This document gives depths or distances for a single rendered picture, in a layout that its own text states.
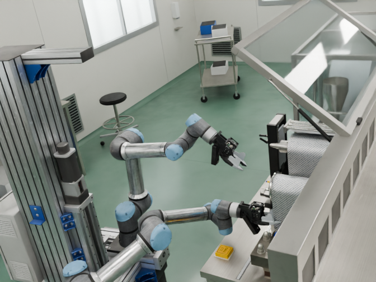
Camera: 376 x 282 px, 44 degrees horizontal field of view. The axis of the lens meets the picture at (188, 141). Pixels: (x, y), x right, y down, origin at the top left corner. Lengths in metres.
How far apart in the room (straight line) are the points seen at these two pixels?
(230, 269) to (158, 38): 5.63
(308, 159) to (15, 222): 1.51
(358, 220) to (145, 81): 5.87
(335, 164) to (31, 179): 1.44
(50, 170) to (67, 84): 3.77
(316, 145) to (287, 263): 1.14
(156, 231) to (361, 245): 0.96
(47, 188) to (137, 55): 4.97
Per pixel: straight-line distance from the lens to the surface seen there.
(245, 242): 2.49
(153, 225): 2.22
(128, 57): 6.93
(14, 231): 2.61
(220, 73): 7.15
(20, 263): 2.75
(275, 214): 2.28
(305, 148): 2.33
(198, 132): 2.25
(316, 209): 1.39
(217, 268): 2.36
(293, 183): 2.18
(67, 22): 6.05
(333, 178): 1.54
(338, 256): 1.57
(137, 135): 2.55
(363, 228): 1.69
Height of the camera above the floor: 2.45
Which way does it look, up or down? 25 degrees down
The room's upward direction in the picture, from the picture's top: 9 degrees counter-clockwise
